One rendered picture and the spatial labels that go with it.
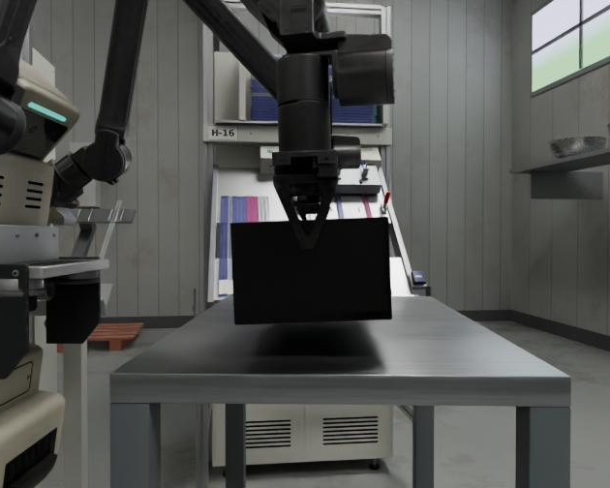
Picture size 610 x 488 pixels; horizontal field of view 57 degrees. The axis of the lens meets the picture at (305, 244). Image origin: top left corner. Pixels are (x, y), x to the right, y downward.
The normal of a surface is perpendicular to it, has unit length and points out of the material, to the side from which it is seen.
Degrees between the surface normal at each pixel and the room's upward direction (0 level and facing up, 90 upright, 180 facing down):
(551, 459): 90
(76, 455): 90
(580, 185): 90
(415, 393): 90
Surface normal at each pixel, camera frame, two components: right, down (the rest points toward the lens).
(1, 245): 1.00, 0.00
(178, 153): 0.13, 0.02
